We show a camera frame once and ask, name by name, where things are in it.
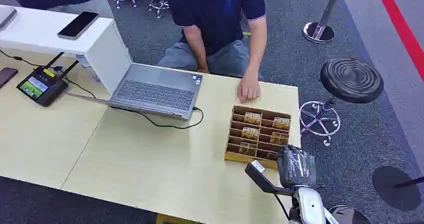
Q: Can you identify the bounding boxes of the person's left hand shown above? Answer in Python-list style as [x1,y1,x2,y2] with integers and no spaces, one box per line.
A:
[236,75,262,104]

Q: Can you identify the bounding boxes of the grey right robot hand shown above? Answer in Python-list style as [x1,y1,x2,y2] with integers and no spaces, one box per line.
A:
[276,144,318,190]

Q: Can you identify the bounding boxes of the yellow printed card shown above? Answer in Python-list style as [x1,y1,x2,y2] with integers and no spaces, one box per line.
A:
[243,111,263,126]
[240,126,260,141]
[271,116,292,131]
[238,142,258,157]
[269,131,290,146]

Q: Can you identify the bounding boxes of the wooden card box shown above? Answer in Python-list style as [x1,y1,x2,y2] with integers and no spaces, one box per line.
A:
[223,105,293,170]

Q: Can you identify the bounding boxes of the chrome round stanchion base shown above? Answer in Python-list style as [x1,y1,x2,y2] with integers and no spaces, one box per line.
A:
[327,205,373,224]

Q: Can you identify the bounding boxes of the person in dark shirt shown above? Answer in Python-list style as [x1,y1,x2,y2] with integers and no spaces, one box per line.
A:
[156,0,268,104]

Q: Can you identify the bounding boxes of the grey open laptop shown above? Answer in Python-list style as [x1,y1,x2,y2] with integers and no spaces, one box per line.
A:
[64,62,204,121]

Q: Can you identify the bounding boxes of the black round stanchion base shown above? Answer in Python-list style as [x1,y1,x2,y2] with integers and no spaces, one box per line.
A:
[372,165,424,212]

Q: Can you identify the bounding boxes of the black round stool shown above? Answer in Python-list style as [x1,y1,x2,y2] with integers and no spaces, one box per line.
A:
[298,56,385,148]

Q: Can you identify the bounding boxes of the yellow object under desk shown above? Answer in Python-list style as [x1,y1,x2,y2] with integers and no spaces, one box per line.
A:
[155,214,200,224]

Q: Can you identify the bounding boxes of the white cabinet box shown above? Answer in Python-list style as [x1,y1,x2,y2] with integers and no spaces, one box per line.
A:
[0,4,134,96]

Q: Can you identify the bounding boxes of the black smartphone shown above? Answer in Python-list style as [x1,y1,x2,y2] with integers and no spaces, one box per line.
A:
[56,10,101,41]

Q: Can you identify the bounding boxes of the black controller with antennas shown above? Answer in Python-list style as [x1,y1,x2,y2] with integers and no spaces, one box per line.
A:
[16,51,80,108]

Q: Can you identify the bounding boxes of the dark brown smartphone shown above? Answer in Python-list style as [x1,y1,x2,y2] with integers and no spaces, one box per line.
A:
[0,67,19,90]

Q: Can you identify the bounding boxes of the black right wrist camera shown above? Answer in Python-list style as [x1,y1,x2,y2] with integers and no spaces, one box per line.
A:
[244,160,295,197]

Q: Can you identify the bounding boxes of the black laptop power cable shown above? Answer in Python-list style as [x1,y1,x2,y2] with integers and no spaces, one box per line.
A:
[109,106,205,130]

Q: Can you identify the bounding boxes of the chrome stanchion post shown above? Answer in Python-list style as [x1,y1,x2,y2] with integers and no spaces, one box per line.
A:
[302,0,347,44]

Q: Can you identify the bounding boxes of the thin black controller cable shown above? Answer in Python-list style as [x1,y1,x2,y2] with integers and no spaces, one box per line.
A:
[0,48,97,100]

